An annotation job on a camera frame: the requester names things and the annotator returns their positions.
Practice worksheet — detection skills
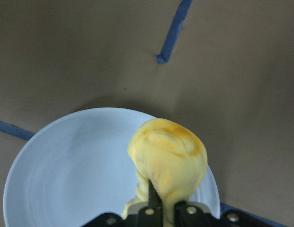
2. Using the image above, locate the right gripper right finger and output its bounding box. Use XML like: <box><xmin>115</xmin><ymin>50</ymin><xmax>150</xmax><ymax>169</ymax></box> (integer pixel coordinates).
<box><xmin>174</xmin><ymin>201</ymin><xmax>276</xmax><ymax>227</ymax></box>

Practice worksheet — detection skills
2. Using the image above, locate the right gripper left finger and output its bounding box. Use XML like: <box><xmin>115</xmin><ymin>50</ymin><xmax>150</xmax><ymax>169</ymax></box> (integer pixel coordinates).
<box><xmin>84</xmin><ymin>181</ymin><xmax>163</xmax><ymax>227</ymax></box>

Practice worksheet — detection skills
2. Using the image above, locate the bread pastry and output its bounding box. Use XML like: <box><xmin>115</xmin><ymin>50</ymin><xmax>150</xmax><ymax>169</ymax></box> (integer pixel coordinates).
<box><xmin>122</xmin><ymin>118</ymin><xmax>208</xmax><ymax>227</ymax></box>

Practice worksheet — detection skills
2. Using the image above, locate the blue plate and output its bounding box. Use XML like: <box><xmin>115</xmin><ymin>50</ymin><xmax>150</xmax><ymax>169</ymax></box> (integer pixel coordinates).
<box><xmin>3</xmin><ymin>108</ymin><xmax>221</xmax><ymax>227</ymax></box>

